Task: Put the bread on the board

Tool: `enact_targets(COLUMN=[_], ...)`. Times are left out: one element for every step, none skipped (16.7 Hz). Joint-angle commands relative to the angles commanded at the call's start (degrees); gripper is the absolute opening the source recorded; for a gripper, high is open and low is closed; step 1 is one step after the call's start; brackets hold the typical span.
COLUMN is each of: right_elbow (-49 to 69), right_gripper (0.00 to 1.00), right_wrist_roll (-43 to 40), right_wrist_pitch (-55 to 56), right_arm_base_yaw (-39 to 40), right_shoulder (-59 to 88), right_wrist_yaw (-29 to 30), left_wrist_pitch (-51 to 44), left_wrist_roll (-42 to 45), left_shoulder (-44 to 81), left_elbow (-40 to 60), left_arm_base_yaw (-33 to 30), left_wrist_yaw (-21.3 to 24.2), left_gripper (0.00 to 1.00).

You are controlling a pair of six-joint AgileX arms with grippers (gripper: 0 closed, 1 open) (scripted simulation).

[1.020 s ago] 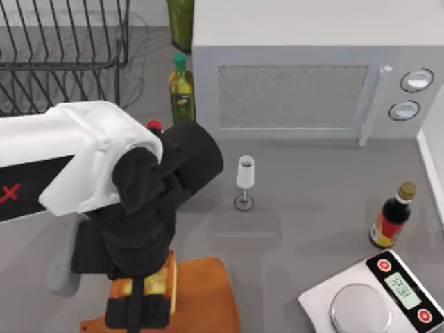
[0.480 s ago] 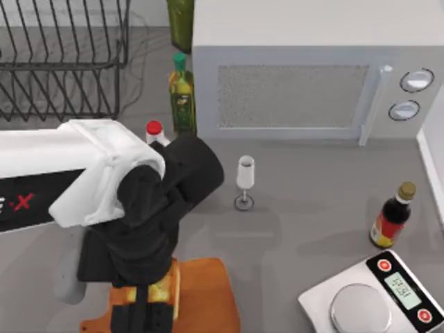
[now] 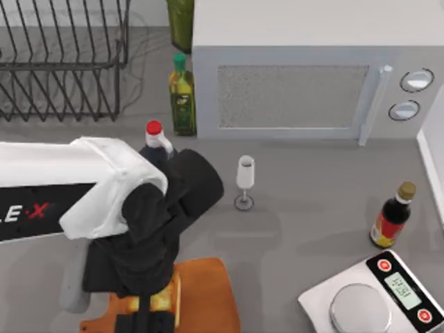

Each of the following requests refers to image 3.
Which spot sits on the dark sauce bottle gold cap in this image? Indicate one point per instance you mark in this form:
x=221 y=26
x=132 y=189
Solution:
x=393 y=218

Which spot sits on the wooden cutting board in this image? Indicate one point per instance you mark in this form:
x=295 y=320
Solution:
x=211 y=298

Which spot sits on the white cabinet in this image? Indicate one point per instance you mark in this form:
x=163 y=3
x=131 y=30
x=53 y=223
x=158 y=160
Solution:
x=433 y=156

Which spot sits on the olive oil bottle green cap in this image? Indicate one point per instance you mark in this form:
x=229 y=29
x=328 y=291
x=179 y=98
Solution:
x=182 y=100

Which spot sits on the pale microwave oven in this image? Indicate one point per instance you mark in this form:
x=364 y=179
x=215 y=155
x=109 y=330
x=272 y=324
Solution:
x=312 y=21

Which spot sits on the bread slice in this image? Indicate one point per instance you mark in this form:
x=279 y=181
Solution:
x=166 y=298

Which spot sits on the microwave knob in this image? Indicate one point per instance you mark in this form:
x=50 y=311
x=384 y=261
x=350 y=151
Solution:
x=416 y=80
x=404 y=110

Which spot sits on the dark bottle red cap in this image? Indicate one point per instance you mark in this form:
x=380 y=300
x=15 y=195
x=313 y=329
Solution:
x=154 y=135

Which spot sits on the clear wine glass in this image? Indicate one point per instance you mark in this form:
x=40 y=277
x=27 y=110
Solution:
x=245 y=173

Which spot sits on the white kitchen scale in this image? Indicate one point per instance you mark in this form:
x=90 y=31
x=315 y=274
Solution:
x=350 y=305

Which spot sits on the microwave door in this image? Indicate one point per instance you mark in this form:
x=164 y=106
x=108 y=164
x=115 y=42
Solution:
x=291 y=97

